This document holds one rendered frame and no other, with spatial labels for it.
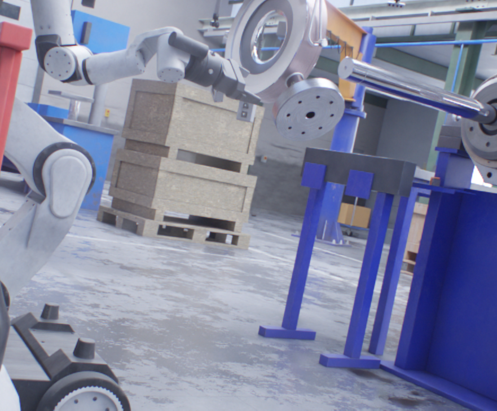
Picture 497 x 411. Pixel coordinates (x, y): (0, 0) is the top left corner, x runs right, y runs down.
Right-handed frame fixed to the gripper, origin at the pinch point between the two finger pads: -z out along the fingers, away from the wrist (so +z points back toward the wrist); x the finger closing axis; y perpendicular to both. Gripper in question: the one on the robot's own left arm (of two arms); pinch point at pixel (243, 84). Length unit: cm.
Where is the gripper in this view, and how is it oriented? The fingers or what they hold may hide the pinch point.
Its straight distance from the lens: 209.6
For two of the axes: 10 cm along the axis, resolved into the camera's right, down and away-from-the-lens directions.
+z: -7.6, -2.3, -6.0
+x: -2.7, -7.4, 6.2
